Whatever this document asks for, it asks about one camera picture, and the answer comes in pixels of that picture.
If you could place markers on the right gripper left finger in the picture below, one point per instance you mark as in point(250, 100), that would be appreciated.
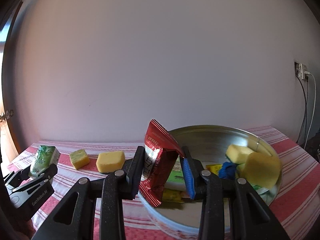
point(73, 217)

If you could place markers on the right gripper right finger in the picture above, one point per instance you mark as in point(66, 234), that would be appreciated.
point(250, 217)

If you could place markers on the green carton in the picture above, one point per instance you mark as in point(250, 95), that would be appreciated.
point(175, 180)
point(262, 191)
point(44, 157)

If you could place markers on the dark blue small object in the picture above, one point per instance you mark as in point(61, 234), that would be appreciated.
point(227, 171)

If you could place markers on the yellow green sponge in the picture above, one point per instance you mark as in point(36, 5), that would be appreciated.
point(238, 154)

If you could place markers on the yellow snack packet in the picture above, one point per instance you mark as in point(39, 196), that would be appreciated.
point(172, 196)

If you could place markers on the red snack packet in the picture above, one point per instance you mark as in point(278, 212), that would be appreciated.
point(161, 153)

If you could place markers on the wooden door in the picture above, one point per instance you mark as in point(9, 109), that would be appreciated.
point(11, 135)

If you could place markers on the yellow sponge top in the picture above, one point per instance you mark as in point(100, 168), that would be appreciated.
point(79, 159)

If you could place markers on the yellow packet in tin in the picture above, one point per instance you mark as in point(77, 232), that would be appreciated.
point(214, 168)

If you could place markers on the round metal tin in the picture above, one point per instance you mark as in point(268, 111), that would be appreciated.
point(208, 144)

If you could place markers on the door knob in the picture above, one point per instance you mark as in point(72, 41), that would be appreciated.
point(6, 115)

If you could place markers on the wall socket with plugs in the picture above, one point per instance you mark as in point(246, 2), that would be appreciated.
point(301, 71)

